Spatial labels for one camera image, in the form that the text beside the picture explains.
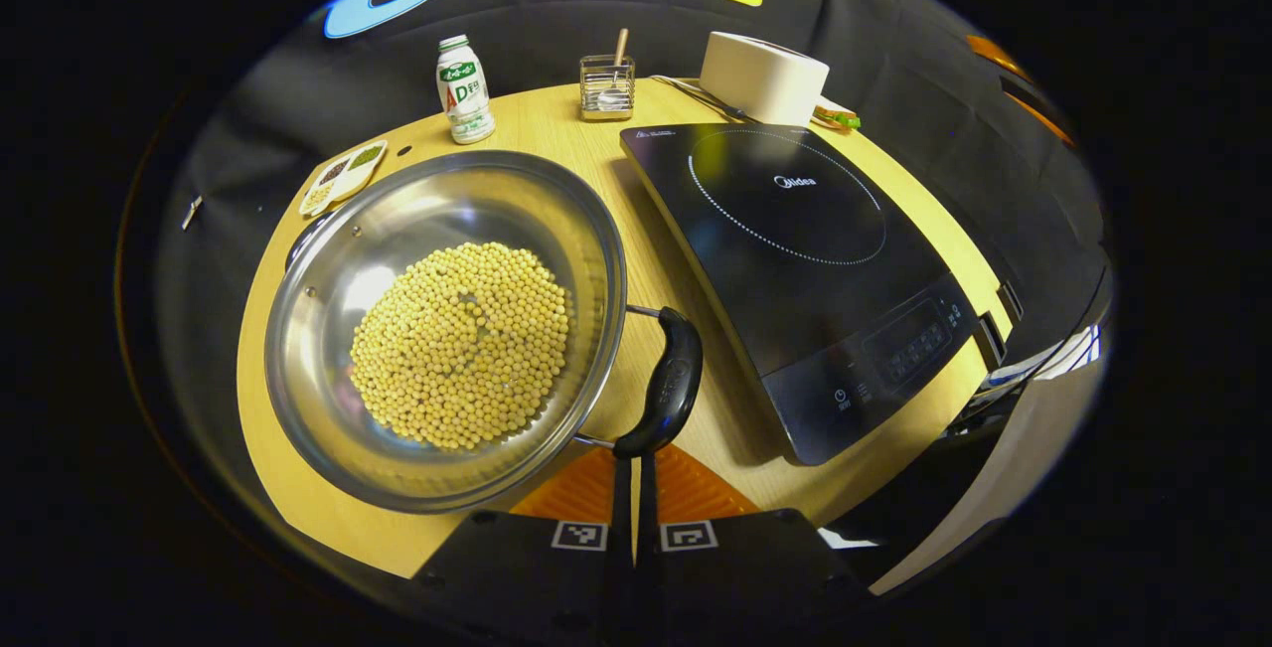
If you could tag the white milk drink bottle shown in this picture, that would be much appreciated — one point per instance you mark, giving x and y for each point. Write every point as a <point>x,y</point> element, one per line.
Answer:
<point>465,100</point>

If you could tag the pile of soybeans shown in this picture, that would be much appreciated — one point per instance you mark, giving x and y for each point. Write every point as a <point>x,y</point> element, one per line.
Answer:
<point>457,349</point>

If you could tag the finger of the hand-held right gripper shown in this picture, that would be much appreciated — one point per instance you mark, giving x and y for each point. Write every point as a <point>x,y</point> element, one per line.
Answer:
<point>1043,115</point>
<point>999,56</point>

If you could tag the lettuce sandwich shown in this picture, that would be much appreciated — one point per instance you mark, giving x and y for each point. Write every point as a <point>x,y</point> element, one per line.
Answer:
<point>840,117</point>

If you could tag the black induction cooktop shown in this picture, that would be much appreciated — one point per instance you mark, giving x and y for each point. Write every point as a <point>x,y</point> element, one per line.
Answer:
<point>795,309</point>

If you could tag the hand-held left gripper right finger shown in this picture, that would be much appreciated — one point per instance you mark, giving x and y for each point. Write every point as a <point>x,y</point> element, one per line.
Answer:
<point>648,528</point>

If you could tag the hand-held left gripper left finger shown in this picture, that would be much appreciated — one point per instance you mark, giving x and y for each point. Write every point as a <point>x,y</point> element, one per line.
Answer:
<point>621,528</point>

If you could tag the black backdrop cloth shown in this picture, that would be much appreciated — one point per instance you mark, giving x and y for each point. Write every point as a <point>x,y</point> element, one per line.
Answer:
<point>278,90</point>

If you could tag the stainless steel pot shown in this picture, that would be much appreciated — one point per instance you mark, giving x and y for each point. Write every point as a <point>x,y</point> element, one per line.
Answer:
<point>328,329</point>

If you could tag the white divided bean dish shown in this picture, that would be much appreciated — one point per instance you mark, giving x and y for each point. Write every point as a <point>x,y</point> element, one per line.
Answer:
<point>343,175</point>

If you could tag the white toaster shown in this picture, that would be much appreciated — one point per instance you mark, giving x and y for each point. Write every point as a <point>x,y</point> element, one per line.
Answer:
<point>760,80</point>

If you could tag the silver backdrop clip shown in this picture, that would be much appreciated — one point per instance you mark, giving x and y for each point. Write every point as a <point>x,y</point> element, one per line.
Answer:
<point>191,212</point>

